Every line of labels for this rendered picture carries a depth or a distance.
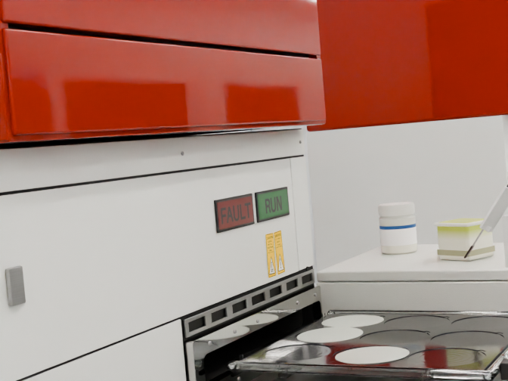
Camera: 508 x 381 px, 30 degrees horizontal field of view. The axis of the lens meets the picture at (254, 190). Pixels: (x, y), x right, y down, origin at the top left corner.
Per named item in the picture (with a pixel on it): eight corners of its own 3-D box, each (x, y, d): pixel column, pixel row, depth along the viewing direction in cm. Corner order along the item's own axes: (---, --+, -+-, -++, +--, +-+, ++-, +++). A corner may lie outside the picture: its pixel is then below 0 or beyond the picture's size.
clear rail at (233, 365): (225, 372, 132) (224, 361, 132) (230, 369, 133) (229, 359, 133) (494, 383, 115) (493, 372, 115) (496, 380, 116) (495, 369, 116)
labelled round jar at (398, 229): (376, 255, 183) (372, 205, 183) (388, 249, 190) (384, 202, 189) (411, 254, 180) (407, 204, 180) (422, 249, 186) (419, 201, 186)
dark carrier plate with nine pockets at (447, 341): (237, 365, 132) (236, 361, 132) (331, 316, 163) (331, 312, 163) (483, 375, 117) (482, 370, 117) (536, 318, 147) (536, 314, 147)
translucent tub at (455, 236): (436, 259, 170) (433, 222, 170) (463, 254, 175) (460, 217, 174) (469, 261, 164) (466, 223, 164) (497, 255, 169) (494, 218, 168)
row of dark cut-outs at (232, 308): (182, 337, 129) (181, 320, 129) (311, 282, 168) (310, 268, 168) (187, 337, 129) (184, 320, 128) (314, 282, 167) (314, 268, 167)
